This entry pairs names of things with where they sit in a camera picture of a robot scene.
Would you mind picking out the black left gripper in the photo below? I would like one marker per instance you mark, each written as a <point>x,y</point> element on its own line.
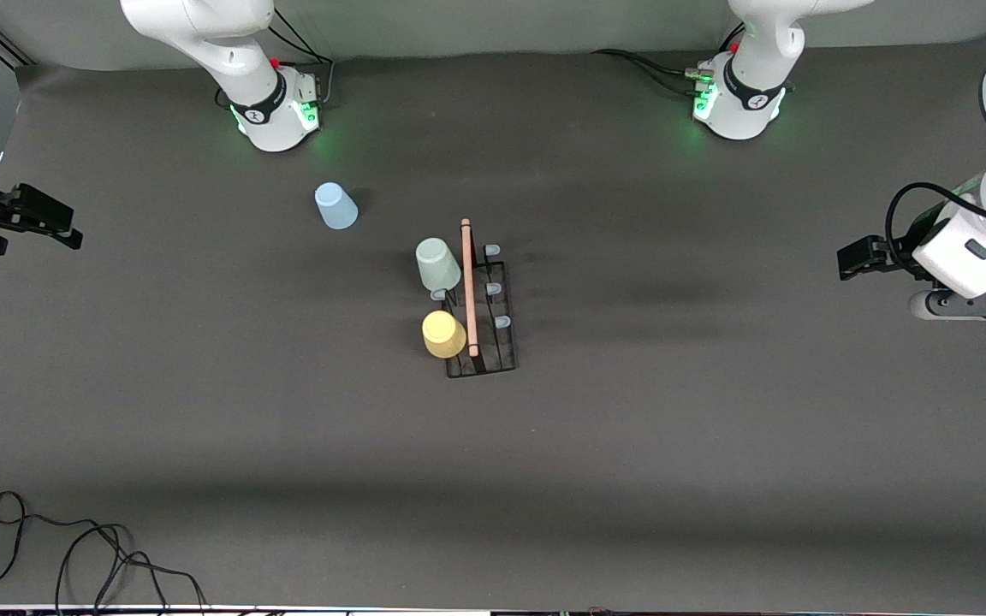
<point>897,254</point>

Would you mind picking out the pale green plastic cup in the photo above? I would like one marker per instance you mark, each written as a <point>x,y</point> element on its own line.
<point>438,263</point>

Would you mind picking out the yellow plastic cup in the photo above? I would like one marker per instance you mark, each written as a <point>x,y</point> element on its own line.
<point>443,334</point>

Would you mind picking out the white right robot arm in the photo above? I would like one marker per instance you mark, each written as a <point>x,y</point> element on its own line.
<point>202,26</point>

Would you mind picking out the light blue plastic cup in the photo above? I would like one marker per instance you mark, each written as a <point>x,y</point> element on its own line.
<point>336,208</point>

